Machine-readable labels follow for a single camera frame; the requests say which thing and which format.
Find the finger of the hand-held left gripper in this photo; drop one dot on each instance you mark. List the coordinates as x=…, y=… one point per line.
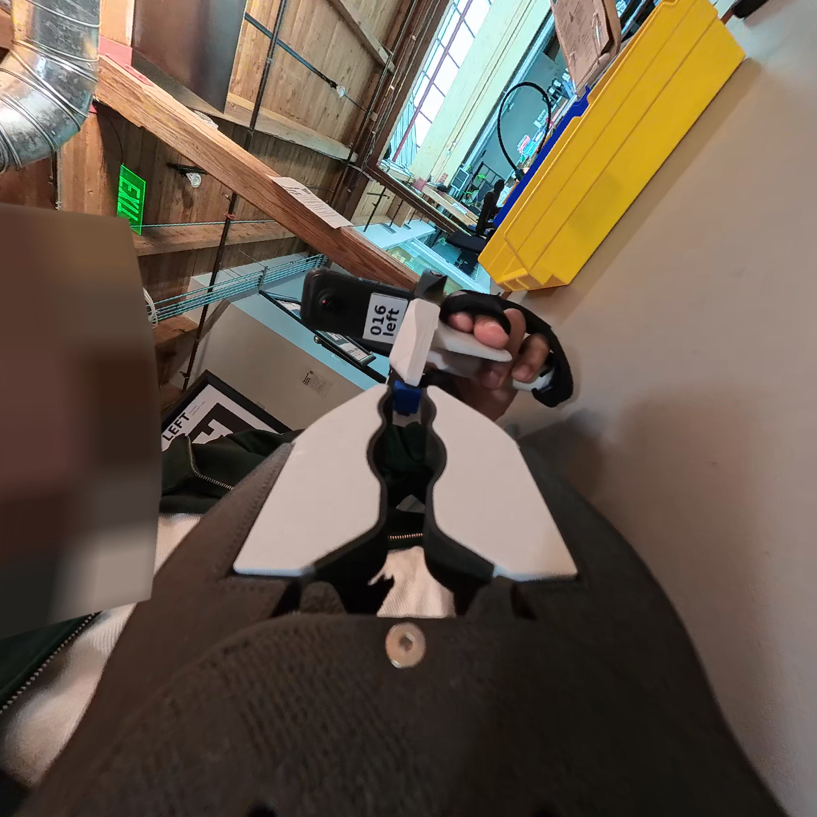
x=403, y=418

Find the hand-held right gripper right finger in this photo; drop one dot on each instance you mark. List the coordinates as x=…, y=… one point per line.
x=491, y=498

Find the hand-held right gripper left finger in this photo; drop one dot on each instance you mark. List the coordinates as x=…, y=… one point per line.
x=300, y=504

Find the grey desk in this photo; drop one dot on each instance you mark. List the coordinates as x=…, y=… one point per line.
x=702, y=319

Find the person's left hand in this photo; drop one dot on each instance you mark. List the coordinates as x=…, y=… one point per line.
x=491, y=332

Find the person's green jacket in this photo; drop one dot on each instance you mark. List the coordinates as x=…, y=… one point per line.
x=217, y=463

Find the white paper notice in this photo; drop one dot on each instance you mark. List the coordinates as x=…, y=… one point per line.
x=313, y=203

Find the black office chair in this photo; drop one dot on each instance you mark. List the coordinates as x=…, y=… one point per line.
x=469, y=241

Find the green exit sign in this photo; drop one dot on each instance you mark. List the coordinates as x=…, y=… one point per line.
x=132, y=198

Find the blue plastic bin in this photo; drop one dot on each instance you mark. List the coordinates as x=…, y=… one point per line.
x=549, y=147

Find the yellow plastic bin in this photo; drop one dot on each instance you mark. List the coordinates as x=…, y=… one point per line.
x=606, y=159

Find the grey metal panel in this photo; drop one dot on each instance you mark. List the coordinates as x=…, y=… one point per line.
x=191, y=44

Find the cardboard box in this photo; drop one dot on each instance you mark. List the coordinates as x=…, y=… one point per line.
x=584, y=38

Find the silver metal duct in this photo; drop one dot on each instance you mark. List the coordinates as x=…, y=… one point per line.
x=44, y=83

